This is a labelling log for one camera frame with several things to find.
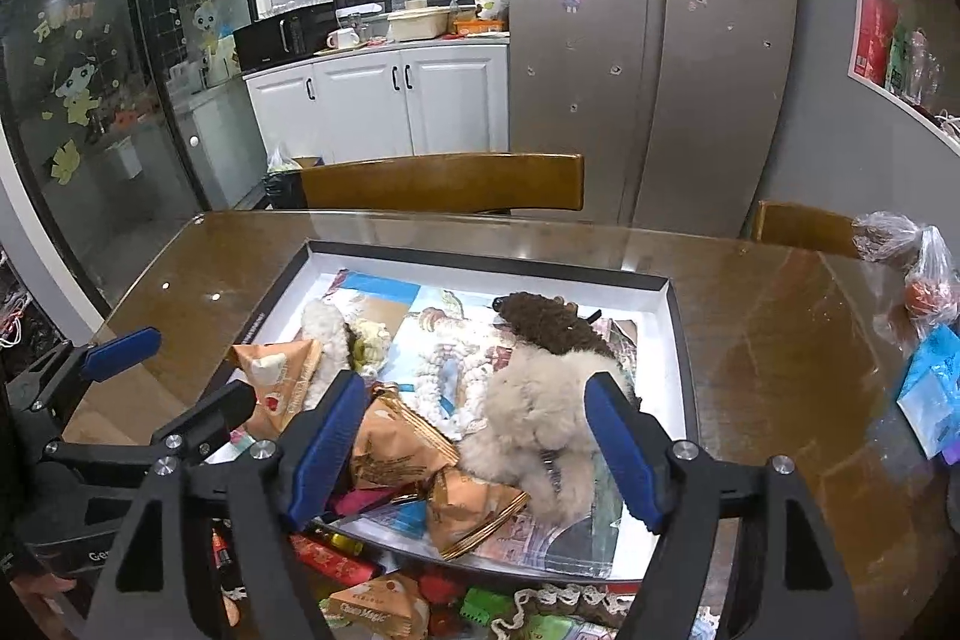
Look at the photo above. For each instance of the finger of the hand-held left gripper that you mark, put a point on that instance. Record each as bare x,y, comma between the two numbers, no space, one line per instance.
217,411
120,353

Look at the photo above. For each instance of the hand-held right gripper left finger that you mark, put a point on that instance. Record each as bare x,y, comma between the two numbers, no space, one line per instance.
321,460

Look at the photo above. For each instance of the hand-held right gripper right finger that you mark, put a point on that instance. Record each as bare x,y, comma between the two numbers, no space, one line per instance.
622,452

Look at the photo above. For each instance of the orange snack packet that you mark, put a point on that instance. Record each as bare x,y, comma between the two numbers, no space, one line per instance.
379,604
274,377
397,445
469,509

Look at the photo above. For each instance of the black shallow box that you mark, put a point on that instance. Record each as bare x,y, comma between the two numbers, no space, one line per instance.
660,347

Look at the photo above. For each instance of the brown wooden desktop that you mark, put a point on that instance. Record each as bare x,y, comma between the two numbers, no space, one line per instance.
787,347

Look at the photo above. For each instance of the person's left hand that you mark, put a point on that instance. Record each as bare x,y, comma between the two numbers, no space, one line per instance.
37,599

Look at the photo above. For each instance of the beige fluffy scrunchie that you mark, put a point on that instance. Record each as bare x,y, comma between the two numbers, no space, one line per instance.
536,415

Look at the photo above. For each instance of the red bar packet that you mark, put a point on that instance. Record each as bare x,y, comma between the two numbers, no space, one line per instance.
330,561

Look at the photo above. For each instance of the yellow green small toy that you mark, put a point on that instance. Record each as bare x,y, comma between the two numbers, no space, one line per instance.
371,344

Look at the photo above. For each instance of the white fluffy scrunchie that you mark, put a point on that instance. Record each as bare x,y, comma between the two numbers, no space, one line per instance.
326,329

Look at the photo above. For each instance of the brown fuzzy scrunchie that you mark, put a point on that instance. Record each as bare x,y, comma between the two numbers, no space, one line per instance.
551,325

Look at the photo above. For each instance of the beige crochet scrunchie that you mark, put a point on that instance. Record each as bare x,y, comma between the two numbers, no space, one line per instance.
562,601

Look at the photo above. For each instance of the white knitted scrunchie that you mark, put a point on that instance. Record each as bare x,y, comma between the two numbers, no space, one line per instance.
459,377

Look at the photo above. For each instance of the black trash bag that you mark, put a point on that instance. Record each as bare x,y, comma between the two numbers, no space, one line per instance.
283,183

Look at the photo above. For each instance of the glass sliding door with stickers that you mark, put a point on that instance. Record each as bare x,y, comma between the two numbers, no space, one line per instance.
90,85

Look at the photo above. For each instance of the wooden chair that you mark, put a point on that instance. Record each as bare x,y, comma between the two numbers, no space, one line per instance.
442,183
806,227

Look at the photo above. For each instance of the blue tissue packet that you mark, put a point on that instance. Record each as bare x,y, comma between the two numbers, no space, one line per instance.
934,396

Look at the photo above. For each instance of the clear plastic bag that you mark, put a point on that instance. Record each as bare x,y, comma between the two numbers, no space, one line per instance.
911,265

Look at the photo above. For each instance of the black microwave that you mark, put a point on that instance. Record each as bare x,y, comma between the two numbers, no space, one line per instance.
277,36

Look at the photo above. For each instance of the white kitchen cabinet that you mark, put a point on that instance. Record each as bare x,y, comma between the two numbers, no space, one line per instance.
450,100

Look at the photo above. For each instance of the white mug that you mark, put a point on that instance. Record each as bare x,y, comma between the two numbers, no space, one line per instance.
343,39

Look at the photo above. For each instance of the silver refrigerator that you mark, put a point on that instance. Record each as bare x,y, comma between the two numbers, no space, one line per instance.
645,48

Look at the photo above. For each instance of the cream plastic basin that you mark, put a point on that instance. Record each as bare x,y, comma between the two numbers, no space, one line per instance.
416,25

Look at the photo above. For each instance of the orange flat box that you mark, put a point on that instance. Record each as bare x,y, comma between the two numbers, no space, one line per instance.
476,27

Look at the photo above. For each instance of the green shelf packet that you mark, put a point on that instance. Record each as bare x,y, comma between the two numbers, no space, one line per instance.
898,59

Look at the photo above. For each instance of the red gift box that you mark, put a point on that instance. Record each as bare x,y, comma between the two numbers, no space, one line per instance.
876,33

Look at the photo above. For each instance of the white wall shelf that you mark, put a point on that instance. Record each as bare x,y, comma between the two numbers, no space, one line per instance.
930,115

